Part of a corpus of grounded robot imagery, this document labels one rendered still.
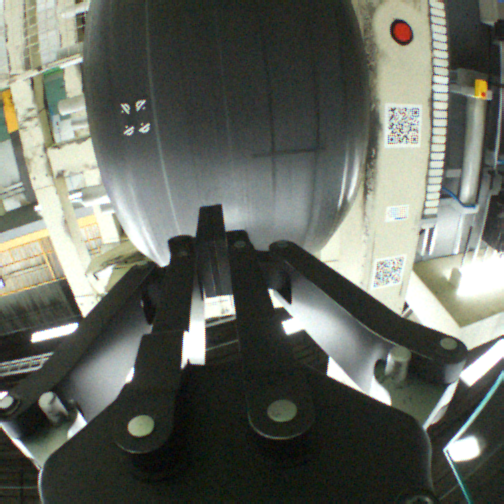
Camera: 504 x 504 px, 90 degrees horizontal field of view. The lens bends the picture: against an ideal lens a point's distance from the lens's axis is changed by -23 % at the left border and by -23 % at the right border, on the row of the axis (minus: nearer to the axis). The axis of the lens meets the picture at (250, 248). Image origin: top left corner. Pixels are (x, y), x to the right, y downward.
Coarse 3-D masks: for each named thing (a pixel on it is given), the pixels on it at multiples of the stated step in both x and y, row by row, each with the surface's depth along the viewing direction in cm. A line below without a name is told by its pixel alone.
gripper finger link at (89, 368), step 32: (128, 288) 12; (96, 320) 10; (128, 320) 11; (64, 352) 8; (96, 352) 9; (128, 352) 11; (32, 384) 7; (64, 384) 7; (96, 384) 9; (0, 416) 6; (32, 416) 6
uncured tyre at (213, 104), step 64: (128, 0) 21; (192, 0) 21; (256, 0) 22; (320, 0) 22; (128, 64) 22; (192, 64) 23; (256, 64) 23; (320, 64) 24; (192, 128) 25; (256, 128) 26; (320, 128) 27; (128, 192) 28; (192, 192) 29; (256, 192) 30; (320, 192) 31
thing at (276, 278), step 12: (228, 240) 17; (240, 240) 17; (264, 252) 15; (264, 264) 14; (276, 264) 14; (264, 276) 14; (276, 276) 14; (288, 276) 14; (276, 288) 14; (288, 288) 14
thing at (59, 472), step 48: (192, 384) 7; (240, 384) 7; (336, 384) 7; (96, 432) 6; (192, 432) 6; (240, 432) 6; (336, 432) 5; (384, 432) 5; (48, 480) 4; (96, 480) 4; (144, 480) 5; (192, 480) 5; (240, 480) 5; (288, 480) 5; (336, 480) 4; (384, 480) 4
